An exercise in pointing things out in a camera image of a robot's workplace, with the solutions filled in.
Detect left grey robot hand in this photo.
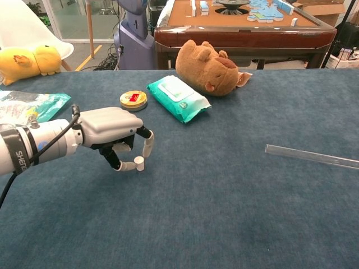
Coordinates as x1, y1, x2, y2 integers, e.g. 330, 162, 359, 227
71, 106, 155, 173

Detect clear plastic tube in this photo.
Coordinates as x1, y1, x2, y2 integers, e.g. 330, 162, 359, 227
264, 143, 359, 170

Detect round yellow tin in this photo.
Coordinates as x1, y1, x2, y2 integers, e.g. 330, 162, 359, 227
119, 90, 149, 113

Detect teal wet wipes pack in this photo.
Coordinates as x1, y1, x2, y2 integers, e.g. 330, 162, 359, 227
146, 75, 212, 125

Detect blue grey machine base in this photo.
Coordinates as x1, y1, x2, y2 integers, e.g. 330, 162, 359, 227
113, 0, 156, 71

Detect teal snack bag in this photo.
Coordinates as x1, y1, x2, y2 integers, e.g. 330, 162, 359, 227
0, 90, 72, 126

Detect wooden pole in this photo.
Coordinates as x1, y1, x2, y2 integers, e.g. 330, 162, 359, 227
85, 0, 95, 59

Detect yellow duck plush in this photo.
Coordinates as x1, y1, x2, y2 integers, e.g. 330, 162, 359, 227
0, 45, 62, 86

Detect brown capybara plush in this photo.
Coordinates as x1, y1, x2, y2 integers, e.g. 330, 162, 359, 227
175, 39, 240, 98

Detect blue felt table mat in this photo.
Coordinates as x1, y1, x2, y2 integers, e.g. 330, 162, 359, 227
0, 68, 359, 269

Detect white chair wooden legs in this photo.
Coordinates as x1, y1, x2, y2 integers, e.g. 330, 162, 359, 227
0, 0, 75, 72

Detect transparent snack packet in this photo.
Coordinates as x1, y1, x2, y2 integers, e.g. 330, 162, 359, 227
236, 71, 254, 89

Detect brown mahjong table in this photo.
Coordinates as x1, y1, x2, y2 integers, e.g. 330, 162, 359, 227
154, 0, 338, 71

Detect blue mahjong tile pile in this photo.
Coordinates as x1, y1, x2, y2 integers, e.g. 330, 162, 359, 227
246, 0, 284, 23

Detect blue mahjong tile row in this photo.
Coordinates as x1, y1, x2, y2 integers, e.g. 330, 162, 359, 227
273, 0, 295, 16

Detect black tripod stand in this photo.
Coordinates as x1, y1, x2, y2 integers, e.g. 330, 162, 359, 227
320, 0, 359, 69

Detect cardboard box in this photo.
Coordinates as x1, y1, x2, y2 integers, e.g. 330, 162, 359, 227
296, 0, 348, 28

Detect white packaging pile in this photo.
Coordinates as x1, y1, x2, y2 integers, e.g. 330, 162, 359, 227
327, 47, 359, 69

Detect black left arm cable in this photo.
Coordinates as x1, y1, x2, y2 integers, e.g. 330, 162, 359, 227
0, 104, 82, 210

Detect black floor cable bundle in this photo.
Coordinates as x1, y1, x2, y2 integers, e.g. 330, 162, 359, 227
93, 43, 122, 71

